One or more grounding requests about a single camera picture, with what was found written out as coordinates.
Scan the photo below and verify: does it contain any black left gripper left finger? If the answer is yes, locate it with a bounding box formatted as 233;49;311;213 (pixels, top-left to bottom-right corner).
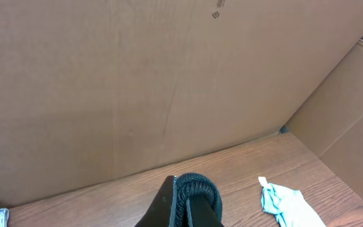
135;175;177;227

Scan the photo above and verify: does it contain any folded beige garment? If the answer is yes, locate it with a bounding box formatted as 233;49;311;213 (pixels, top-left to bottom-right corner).
0;208;9;227

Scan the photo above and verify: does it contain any brown cardboard side panel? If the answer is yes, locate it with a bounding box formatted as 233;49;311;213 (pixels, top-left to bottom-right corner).
286;36;363;199

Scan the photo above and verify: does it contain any black t-shirt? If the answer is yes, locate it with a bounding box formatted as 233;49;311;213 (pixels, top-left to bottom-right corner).
174;173;222;227

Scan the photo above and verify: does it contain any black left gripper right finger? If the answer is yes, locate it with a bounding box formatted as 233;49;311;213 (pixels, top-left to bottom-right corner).
187;196;223;227

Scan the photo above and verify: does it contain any light blue t-shirt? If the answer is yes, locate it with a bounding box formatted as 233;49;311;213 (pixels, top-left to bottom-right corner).
258;177;326;227

